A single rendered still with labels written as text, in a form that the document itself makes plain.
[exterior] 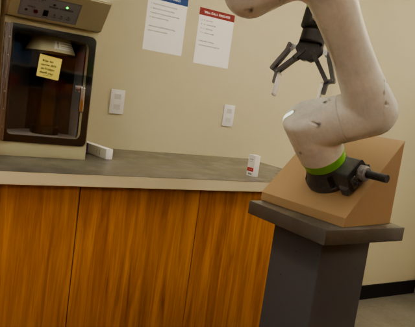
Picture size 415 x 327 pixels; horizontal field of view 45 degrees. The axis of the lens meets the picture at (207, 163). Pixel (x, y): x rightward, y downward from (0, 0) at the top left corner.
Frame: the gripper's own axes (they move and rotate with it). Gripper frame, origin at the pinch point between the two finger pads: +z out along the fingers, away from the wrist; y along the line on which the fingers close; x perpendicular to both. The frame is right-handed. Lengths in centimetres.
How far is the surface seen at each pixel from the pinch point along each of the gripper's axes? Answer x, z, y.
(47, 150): -4, 40, -81
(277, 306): 0, 61, 13
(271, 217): -7.5, 35.8, 5.4
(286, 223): -11.0, 35.8, 10.8
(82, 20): -8, -8, -78
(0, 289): -28, 81, -64
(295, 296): -5, 55, 18
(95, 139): 46, 35, -99
